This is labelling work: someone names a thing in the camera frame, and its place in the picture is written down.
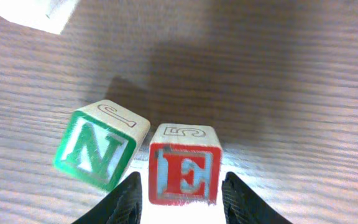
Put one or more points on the red E wooden block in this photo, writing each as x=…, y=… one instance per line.
x=184, y=164

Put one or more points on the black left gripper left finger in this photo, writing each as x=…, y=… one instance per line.
x=122, y=205

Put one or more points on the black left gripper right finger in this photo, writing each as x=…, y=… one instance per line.
x=243, y=206

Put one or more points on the green N wooden block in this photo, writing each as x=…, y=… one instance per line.
x=100, y=142

